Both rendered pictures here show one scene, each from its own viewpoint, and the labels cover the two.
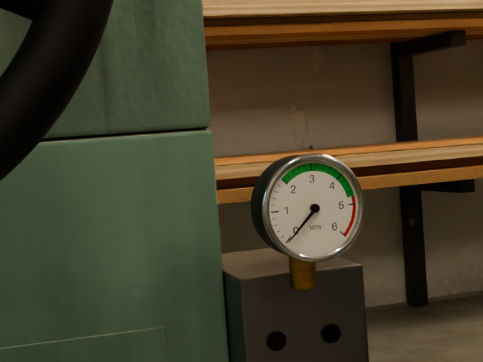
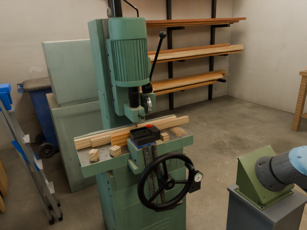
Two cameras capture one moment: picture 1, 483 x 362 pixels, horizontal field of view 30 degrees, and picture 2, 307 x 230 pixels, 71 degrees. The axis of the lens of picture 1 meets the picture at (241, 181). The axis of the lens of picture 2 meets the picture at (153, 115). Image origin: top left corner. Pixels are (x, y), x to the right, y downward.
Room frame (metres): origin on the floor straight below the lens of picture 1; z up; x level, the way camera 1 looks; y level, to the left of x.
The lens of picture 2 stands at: (-0.44, 0.35, 1.44)
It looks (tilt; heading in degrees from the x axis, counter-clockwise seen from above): 21 degrees down; 351
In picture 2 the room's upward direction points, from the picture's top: 3 degrees counter-clockwise
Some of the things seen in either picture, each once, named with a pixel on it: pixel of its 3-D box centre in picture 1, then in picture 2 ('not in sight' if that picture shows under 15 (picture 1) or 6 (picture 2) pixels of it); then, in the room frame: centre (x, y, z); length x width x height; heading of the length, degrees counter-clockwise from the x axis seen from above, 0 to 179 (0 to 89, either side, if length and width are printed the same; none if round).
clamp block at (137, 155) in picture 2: not in sight; (145, 148); (0.47, 0.25, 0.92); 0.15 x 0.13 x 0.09; 106
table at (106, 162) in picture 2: not in sight; (139, 149); (0.55, 0.27, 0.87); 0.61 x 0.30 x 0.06; 106
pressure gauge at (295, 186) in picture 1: (305, 222); (196, 177); (0.53, -0.04, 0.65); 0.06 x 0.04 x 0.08; 106
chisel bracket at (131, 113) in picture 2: not in sight; (134, 112); (0.68, 0.27, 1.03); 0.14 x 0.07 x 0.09; 16
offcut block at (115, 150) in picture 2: not in sight; (115, 150); (0.49, 0.40, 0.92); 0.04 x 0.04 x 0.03; 40
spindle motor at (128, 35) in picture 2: not in sight; (129, 52); (0.66, 0.27, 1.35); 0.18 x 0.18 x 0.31
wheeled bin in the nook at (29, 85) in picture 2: not in sight; (54, 114); (2.44, 1.23, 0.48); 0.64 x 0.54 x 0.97; 111
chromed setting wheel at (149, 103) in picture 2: not in sight; (146, 104); (0.82, 0.19, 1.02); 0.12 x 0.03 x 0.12; 16
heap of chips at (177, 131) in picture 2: not in sight; (177, 130); (0.64, 0.04, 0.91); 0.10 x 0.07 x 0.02; 16
